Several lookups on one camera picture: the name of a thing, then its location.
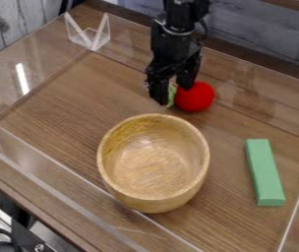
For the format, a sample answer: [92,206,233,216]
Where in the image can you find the green rectangular block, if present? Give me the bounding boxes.
[245,139,285,207]

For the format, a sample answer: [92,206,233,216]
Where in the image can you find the clear acrylic tray walls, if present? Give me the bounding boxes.
[0,19,299,252]

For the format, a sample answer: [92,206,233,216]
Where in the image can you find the clear acrylic corner bracket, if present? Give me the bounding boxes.
[63,13,112,51]

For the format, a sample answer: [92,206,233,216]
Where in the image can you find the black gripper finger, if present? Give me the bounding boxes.
[148,78,169,105]
[176,60,200,90]

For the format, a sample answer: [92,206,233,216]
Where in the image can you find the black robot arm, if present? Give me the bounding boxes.
[145,0,209,105]

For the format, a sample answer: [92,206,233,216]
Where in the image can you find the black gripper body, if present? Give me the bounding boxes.
[145,19,203,82]

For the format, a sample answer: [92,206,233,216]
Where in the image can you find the wooden bowl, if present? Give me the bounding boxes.
[97,113,209,214]

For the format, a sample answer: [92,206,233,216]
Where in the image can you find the red felt fruit green leaves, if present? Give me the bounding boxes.
[166,81,215,112]

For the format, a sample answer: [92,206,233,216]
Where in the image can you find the black camera mount with cable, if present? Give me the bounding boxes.
[0,220,57,252]

